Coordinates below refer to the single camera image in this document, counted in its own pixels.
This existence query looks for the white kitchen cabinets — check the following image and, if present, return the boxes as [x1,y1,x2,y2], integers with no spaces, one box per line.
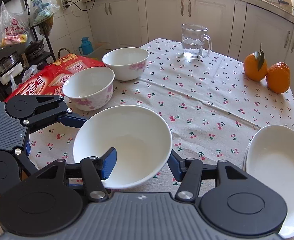
[85,0,294,96]

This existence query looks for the white power strip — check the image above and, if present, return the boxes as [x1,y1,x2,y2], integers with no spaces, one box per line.
[60,0,68,10]

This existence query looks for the red snack box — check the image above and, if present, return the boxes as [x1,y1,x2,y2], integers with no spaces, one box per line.
[5,54,106,102]

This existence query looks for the plastic bag with snacks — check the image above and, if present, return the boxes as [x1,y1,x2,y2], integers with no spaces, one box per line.
[0,2,29,49]

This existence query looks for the teal thermos bottle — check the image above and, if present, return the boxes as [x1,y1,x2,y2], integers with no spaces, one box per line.
[78,37,93,55]

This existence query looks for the white plate with stain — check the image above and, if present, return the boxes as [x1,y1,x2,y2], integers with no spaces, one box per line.
[242,141,251,171]

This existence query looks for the white floral bowl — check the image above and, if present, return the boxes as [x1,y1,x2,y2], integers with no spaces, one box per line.
[102,47,149,81]
[62,67,115,112]
[73,105,172,190]

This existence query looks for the cherry print tablecloth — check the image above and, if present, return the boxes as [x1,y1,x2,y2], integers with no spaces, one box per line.
[29,37,294,198]

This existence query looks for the bumpy orange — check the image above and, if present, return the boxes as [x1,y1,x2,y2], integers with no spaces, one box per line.
[266,62,290,94]

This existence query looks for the orange with leaf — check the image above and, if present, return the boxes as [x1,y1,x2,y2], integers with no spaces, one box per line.
[244,44,267,81]

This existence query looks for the glass water mug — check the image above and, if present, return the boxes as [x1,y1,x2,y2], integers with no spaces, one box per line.
[181,23,212,59]

